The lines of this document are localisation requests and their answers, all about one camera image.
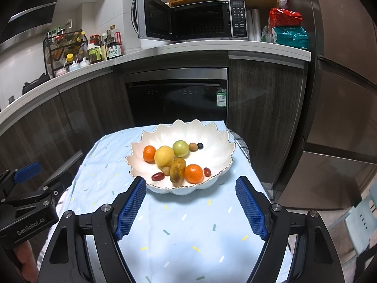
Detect dark refrigerator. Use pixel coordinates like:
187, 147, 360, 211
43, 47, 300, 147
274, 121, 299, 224
277, 0, 377, 210

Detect clear plastic wrap rolls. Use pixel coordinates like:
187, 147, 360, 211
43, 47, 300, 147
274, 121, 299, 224
247, 8, 262, 42

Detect grey striped cloth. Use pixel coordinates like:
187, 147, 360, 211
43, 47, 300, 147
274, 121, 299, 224
229, 129, 251, 166

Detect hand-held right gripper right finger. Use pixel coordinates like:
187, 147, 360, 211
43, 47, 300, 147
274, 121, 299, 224
236, 176, 342, 283

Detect kitchen counter with wooden cabinets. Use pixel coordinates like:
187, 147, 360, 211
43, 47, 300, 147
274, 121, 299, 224
0, 40, 311, 189

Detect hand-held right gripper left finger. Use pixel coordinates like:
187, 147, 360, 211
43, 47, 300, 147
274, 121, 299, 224
43, 176, 147, 283

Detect green lidded jug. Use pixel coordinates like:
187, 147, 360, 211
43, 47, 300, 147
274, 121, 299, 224
87, 44, 102, 64

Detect black wire spice rack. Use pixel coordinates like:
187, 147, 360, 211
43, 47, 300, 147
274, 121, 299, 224
43, 31, 89, 79

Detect person's left hand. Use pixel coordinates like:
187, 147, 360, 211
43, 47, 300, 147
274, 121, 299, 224
13, 240, 38, 272

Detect round yellow lemon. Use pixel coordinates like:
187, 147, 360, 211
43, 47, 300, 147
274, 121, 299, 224
154, 146, 175, 167

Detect teal snack bag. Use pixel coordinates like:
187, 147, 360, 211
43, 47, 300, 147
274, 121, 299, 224
271, 26, 309, 50

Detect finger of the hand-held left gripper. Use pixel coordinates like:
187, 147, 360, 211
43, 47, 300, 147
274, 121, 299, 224
0, 183, 64, 210
0, 162, 42, 193

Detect pale plastic chair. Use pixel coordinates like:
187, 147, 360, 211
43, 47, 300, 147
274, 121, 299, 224
328, 187, 377, 257

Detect large soy sauce bottle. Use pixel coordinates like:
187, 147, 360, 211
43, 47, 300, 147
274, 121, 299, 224
106, 26, 123, 59

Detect green apple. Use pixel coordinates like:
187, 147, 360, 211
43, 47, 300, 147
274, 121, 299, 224
172, 140, 189, 158

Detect white scalloped bowl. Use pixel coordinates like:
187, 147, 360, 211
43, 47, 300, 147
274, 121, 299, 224
125, 119, 236, 195

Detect black gas stove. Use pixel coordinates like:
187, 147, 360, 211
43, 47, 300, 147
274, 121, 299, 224
22, 72, 51, 95

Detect orange tangerine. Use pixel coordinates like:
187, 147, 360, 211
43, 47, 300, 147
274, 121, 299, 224
184, 164, 204, 184
143, 145, 156, 162

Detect red snack bag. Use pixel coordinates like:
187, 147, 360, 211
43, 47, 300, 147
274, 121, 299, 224
269, 8, 303, 28

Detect light blue patterned tablecloth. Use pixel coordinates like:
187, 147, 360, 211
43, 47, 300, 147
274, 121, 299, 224
56, 120, 295, 283

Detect black microwave oven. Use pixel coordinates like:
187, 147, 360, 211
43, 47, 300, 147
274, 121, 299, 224
131, 0, 248, 43

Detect yellow-brown mango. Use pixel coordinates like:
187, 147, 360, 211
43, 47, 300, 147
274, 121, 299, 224
169, 158, 187, 183

